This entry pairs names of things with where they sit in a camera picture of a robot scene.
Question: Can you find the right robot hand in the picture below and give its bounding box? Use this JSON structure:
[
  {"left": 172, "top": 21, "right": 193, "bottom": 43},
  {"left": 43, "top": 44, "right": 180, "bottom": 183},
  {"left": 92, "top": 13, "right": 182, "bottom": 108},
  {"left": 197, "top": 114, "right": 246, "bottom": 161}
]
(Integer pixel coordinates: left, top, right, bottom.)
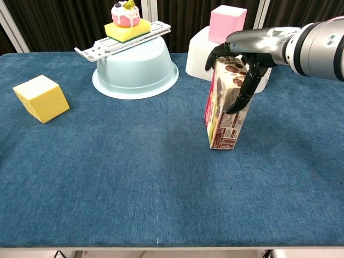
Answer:
[{"left": 205, "top": 26, "right": 301, "bottom": 114}]

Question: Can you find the printed food carton box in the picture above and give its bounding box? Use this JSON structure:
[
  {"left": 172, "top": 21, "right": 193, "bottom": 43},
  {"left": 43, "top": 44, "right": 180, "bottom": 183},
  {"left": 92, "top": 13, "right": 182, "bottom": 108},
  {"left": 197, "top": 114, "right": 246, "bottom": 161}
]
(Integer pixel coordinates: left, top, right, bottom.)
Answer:
[{"left": 204, "top": 55, "right": 255, "bottom": 150}]

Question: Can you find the pink foam block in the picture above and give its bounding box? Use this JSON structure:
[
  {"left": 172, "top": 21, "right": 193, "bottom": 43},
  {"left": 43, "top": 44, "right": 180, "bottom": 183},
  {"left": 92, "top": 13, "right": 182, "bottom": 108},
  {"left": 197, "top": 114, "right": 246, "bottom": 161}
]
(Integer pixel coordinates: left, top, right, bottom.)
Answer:
[{"left": 208, "top": 4, "right": 248, "bottom": 45}]

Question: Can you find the white upturned plastic bin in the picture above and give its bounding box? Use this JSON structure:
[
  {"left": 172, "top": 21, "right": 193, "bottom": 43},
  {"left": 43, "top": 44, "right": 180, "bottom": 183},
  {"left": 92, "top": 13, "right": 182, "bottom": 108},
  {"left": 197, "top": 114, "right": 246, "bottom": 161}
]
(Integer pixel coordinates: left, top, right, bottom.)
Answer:
[{"left": 185, "top": 25, "right": 273, "bottom": 94}]

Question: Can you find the light blue upturned basin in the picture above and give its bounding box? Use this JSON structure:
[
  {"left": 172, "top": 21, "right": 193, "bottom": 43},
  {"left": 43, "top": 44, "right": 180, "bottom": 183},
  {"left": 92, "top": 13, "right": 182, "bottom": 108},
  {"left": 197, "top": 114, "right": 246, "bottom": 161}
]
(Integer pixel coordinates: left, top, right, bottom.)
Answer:
[{"left": 92, "top": 35, "right": 180, "bottom": 101}]

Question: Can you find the yellow green sponge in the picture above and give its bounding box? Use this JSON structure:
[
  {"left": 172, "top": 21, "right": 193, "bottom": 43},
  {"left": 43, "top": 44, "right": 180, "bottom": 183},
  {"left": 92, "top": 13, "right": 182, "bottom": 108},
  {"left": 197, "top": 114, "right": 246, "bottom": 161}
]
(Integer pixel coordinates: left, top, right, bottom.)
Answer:
[{"left": 104, "top": 18, "right": 152, "bottom": 44}]

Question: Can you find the pink toy cake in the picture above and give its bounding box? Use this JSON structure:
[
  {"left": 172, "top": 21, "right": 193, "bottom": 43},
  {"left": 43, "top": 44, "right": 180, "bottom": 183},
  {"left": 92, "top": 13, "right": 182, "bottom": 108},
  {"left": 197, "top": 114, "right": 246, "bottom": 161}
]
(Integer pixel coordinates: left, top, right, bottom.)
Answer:
[{"left": 111, "top": 0, "right": 141, "bottom": 28}]

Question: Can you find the white plastic rack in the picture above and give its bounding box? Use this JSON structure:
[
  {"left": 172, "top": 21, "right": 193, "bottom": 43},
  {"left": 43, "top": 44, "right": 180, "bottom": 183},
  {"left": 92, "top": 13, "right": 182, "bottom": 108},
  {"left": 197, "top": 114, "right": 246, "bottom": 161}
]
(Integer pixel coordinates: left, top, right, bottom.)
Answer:
[{"left": 74, "top": 21, "right": 172, "bottom": 63}]

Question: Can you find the blue table cloth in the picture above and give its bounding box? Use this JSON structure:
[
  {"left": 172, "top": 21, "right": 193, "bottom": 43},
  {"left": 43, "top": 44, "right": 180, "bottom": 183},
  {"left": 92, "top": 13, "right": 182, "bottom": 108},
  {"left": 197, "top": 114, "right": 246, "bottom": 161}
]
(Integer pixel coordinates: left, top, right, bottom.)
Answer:
[{"left": 0, "top": 52, "right": 344, "bottom": 248}]

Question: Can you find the yellow foam cube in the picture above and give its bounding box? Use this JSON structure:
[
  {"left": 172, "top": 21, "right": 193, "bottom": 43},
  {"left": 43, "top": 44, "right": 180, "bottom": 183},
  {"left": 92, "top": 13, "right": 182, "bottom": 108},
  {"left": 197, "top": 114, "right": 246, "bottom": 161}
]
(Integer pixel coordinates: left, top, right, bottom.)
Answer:
[{"left": 12, "top": 75, "right": 70, "bottom": 124}]

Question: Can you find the white frame post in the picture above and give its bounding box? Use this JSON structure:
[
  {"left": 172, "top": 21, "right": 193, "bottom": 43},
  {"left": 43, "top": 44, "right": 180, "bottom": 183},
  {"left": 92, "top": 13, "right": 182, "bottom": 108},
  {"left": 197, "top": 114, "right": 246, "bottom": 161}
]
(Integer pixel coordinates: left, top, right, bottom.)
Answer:
[
  {"left": 140, "top": 0, "right": 158, "bottom": 24},
  {"left": 251, "top": 0, "right": 271, "bottom": 30},
  {"left": 0, "top": 0, "right": 30, "bottom": 53}
]

